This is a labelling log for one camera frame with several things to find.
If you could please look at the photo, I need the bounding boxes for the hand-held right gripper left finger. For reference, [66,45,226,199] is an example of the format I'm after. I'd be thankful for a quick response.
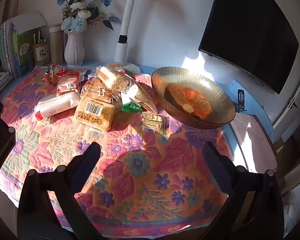
[17,142,101,240]

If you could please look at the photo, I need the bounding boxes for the yellow barcode bread packet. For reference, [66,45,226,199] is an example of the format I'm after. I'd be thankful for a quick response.
[74,96,115,132]

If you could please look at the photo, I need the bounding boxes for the black television screen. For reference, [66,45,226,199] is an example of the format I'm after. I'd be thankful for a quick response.
[198,0,299,95]

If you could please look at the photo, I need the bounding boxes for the white desk lamp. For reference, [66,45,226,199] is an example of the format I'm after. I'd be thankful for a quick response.
[114,0,169,74]

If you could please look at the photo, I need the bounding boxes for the starburst label bread packet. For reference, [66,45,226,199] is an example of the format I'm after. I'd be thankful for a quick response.
[81,77,115,103]

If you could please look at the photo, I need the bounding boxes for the clear toast packet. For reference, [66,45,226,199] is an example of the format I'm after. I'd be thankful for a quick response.
[96,62,131,91]

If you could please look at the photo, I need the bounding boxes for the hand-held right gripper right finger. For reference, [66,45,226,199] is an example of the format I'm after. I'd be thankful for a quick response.
[200,142,284,240]

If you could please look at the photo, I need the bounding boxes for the black metal bracket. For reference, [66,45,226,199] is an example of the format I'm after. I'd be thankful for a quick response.
[236,89,248,112]

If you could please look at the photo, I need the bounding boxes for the white ribbed vase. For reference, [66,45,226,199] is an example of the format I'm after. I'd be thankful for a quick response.
[64,31,85,67]

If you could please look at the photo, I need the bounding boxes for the green cover book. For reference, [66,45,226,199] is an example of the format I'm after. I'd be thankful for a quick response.
[12,31,36,77]

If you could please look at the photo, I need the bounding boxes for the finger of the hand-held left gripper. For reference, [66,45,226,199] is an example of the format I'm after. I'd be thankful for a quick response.
[0,101,16,174]

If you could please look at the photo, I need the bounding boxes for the beige thermos bottle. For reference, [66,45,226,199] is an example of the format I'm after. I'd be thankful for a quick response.
[49,24,65,65]

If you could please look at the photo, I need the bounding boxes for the red label bread packet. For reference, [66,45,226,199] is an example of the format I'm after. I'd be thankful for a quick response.
[56,76,80,96]

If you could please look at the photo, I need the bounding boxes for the white green cracker packet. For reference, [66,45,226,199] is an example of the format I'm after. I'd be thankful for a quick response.
[125,74,158,113]

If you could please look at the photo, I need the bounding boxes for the blue and white artificial flowers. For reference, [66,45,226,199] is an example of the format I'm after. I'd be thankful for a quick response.
[57,0,122,33]

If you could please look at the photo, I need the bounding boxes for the row of standing books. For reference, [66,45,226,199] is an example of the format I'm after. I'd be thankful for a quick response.
[0,11,48,79]

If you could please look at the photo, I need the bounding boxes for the floral woven cloth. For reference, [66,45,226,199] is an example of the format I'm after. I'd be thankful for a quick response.
[0,66,234,237]

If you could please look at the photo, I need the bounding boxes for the blue and white snack packet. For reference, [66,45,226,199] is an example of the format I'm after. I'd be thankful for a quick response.
[79,70,96,81]

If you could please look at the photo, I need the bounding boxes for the amber ribbed glass bowl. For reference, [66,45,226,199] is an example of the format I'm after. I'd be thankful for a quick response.
[151,67,236,130]

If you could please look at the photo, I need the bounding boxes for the bamboo pen holder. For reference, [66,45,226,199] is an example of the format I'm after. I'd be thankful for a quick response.
[32,42,51,66]

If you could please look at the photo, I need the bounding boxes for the small clear cookie packet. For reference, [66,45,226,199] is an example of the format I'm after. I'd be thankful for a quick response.
[141,112,166,133]

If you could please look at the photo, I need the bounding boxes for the red and white snack packet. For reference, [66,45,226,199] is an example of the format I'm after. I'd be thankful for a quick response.
[42,64,68,83]

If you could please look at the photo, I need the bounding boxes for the pale flat notebook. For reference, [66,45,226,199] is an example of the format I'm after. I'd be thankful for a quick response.
[230,114,278,173]

